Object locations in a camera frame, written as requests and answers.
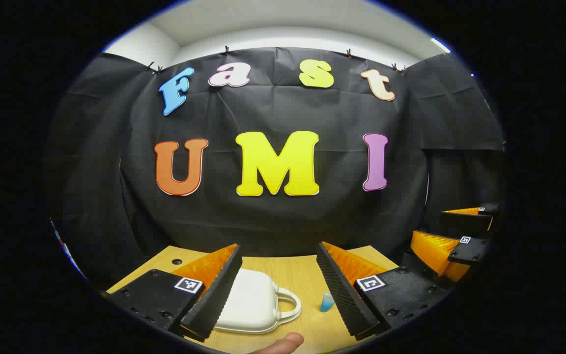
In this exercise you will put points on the white suitcase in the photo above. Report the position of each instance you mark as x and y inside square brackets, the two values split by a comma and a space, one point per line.
[251, 302]

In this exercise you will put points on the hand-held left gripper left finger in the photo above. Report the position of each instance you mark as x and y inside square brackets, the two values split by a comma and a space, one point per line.
[214, 300]

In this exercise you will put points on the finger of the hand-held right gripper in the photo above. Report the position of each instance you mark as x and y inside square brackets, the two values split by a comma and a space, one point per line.
[465, 222]
[469, 251]

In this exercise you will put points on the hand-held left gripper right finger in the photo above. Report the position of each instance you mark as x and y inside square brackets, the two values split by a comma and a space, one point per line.
[344, 295]

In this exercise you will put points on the blue white cosmetic tube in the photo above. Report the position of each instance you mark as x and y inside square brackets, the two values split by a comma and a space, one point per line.
[327, 302]

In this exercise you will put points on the ceiling light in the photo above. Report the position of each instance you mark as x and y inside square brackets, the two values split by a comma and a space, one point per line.
[440, 45]

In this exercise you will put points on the black backdrop cloth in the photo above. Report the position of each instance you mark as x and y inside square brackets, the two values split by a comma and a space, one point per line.
[273, 216]

